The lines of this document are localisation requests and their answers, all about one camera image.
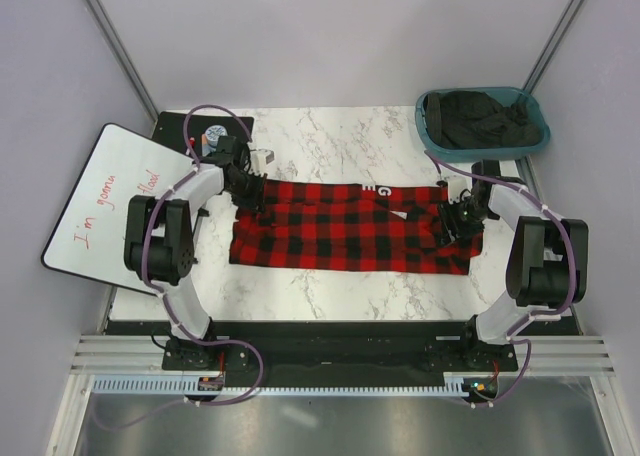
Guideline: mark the red black plaid shirt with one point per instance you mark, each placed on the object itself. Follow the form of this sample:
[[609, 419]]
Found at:
[[350, 227]]

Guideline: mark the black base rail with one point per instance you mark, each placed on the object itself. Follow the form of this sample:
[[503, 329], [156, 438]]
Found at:
[[336, 353]]

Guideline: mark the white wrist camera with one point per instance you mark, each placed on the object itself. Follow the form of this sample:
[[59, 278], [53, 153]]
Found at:
[[260, 159], [456, 188]]

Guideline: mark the white dry erase board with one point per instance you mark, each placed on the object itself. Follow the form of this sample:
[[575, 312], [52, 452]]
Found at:
[[88, 239]]

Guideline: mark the black mat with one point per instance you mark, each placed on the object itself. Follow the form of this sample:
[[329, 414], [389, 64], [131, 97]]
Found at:
[[168, 132]]

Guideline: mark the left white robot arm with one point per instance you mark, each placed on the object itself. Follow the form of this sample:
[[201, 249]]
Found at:
[[159, 236]]

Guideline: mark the teal plastic bin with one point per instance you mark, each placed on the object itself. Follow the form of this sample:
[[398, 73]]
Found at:
[[504, 94]]

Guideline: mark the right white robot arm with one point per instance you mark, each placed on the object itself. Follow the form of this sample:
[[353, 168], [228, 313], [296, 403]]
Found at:
[[547, 266]]

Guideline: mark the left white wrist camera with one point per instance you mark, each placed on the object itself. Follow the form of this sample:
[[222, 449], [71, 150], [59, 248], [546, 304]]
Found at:
[[260, 159]]

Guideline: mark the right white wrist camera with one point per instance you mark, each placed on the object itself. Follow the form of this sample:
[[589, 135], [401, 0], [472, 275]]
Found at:
[[456, 188]]

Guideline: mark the white blue lidded jar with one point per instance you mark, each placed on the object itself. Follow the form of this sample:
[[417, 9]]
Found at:
[[214, 133]]

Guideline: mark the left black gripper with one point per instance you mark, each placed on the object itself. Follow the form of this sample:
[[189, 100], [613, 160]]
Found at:
[[255, 201]]

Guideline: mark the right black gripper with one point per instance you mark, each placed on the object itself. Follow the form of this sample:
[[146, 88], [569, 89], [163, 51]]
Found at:
[[449, 223]]

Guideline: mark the black clothing in bin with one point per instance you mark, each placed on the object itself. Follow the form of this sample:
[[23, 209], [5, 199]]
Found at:
[[466, 120]]

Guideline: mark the light blue cable duct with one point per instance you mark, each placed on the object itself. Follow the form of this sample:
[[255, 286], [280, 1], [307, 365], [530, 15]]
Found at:
[[181, 384]]

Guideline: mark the blue orange eraser stick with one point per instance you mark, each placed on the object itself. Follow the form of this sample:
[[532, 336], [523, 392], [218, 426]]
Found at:
[[205, 146]]

